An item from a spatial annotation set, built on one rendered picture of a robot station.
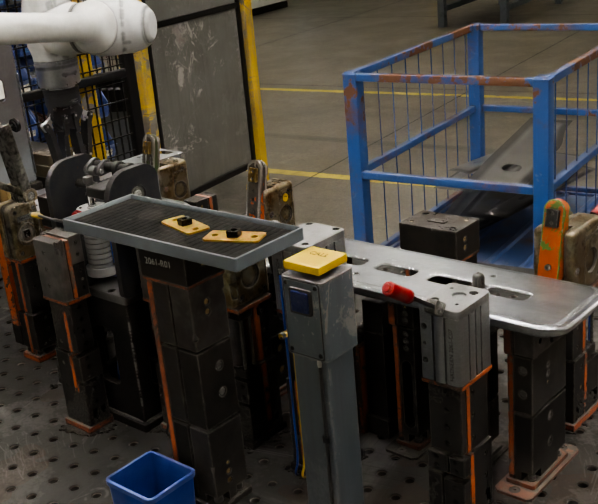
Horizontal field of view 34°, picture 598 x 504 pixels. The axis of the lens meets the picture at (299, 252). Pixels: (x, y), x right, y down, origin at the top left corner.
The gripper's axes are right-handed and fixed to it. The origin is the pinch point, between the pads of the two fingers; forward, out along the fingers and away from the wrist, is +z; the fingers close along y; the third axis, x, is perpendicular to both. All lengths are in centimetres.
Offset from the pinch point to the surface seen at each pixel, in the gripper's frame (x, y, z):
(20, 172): -2.3, -15.0, -5.9
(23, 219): -3.4, -17.2, 3.4
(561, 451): -112, 4, 34
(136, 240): -69, -41, -11
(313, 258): -96, -34, -11
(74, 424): -33, -34, 34
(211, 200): -22.6, 17.8, 7.6
